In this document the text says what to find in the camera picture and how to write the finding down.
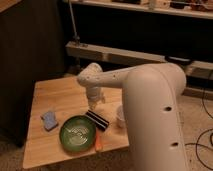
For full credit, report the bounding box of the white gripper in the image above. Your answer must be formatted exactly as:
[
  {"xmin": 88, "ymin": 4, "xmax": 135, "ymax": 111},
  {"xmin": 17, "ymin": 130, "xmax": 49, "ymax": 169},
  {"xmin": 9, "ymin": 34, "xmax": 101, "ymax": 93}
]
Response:
[{"xmin": 86, "ymin": 87, "xmax": 105, "ymax": 110}]

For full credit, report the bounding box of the black striped eraser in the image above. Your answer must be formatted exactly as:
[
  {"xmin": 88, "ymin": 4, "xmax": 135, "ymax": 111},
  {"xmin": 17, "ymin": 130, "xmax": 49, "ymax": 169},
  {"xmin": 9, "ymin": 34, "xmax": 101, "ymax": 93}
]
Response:
[{"xmin": 86, "ymin": 110, "xmax": 109, "ymax": 131}]

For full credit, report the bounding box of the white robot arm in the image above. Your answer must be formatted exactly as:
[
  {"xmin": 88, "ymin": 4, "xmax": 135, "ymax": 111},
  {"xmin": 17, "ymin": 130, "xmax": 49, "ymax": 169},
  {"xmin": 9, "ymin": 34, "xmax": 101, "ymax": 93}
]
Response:
[{"xmin": 77, "ymin": 63, "xmax": 189, "ymax": 171}]

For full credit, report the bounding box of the wooden table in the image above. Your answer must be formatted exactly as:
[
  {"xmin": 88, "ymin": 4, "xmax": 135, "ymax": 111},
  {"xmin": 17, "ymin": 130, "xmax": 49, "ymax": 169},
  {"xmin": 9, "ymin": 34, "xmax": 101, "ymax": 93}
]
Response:
[{"xmin": 23, "ymin": 77, "xmax": 129, "ymax": 169}]

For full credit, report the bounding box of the green bowl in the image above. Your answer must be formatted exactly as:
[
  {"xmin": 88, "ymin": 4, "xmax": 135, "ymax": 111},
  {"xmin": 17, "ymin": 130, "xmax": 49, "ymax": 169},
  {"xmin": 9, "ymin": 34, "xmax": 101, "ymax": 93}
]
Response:
[{"xmin": 59, "ymin": 115, "xmax": 96, "ymax": 153}]

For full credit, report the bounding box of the blue sponge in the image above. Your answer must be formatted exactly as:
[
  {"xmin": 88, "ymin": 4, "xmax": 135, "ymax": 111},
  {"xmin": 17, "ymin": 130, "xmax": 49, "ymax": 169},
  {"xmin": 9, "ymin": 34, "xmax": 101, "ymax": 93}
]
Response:
[{"xmin": 41, "ymin": 111, "xmax": 58, "ymax": 131}]

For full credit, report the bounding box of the grey beam ledge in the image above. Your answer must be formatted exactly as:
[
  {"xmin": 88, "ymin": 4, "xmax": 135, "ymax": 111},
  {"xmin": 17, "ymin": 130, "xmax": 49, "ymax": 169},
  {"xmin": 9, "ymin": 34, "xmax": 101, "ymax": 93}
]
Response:
[{"xmin": 66, "ymin": 41, "xmax": 213, "ymax": 78}]

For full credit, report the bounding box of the wooden shelf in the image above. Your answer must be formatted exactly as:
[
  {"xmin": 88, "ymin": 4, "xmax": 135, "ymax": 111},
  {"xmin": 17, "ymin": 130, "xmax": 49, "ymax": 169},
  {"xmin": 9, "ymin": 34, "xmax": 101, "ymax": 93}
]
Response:
[{"xmin": 62, "ymin": 0, "xmax": 213, "ymax": 20}]

